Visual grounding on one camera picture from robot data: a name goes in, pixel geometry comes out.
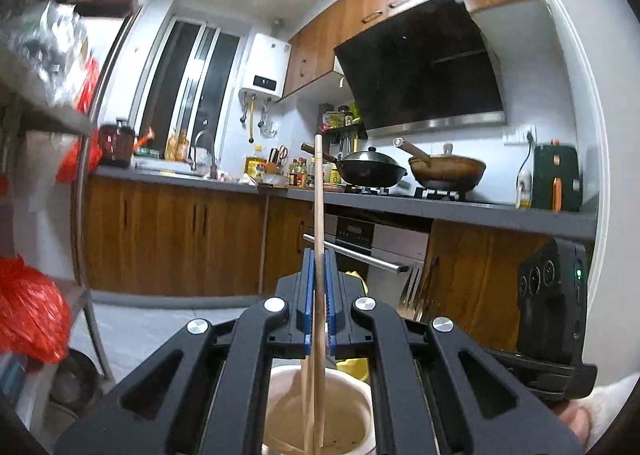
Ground large white ceramic jar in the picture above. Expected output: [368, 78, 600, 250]
[261, 364, 377, 455]

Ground knife and scissors holder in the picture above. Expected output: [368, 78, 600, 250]
[267, 145, 290, 176]

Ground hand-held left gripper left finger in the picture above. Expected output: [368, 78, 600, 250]
[54, 249, 321, 455]

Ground grey kitchen countertop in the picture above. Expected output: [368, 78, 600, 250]
[92, 162, 599, 242]

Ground black range hood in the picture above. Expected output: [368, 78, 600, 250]
[333, 0, 507, 132]

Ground amber bottles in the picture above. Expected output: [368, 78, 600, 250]
[165, 127, 192, 162]

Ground gas stove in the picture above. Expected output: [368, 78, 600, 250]
[344, 185, 467, 202]

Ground clear plastic bags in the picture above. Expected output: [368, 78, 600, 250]
[0, 0, 89, 102]

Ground thin wooden stick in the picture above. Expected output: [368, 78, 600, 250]
[259, 194, 272, 295]

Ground large red plastic bag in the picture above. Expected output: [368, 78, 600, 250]
[0, 255, 72, 364]

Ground wooden chopstick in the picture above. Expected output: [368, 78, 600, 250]
[312, 134, 329, 454]
[299, 359, 315, 454]

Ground white water heater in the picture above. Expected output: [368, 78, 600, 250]
[238, 32, 293, 104]

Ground person's right hand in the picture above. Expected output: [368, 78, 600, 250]
[557, 405, 594, 441]

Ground row of condiment bottles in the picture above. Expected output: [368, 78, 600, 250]
[287, 157, 319, 188]

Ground metal bowl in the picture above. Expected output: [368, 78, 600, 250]
[49, 347, 107, 407]

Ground dark green air fryer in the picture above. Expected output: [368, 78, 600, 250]
[530, 138, 584, 214]

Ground brown wok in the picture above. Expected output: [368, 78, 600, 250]
[392, 137, 487, 191]

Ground white wall socket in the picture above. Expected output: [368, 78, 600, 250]
[502, 123, 537, 146]

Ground hanging red plastic bag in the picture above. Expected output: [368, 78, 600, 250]
[55, 56, 102, 184]

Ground small white bottle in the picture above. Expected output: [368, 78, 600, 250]
[515, 170, 532, 209]

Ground black wok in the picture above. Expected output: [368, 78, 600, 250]
[300, 142, 409, 188]

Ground person's right forearm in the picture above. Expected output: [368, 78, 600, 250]
[582, 375, 639, 454]

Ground wall spice shelf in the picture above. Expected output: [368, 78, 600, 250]
[320, 105, 369, 142]

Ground metal shelf rack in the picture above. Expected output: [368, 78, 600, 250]
[0, 0, 118, 436]

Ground metal faucet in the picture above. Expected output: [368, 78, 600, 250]
[192, 130, 219, 179]

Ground gold fork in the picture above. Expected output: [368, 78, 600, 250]
[398, 266, 426, 320]

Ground window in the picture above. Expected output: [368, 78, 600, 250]
[131, 16, 247, 162]

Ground wooden base cabinets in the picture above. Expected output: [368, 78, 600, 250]
[81, 174, 591, 353]

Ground steel built-in oven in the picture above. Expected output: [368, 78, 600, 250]
[302, 215, 434, 317]

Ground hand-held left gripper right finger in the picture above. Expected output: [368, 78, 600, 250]
[324, 249, 586, 455]

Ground yellow oil bottle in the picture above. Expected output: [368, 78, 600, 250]
[244, 145, 269, 181]

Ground yellow duck-handled utensil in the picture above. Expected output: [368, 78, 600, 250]
[345, 271, 370, 297]
[336, 357, 372, 384]

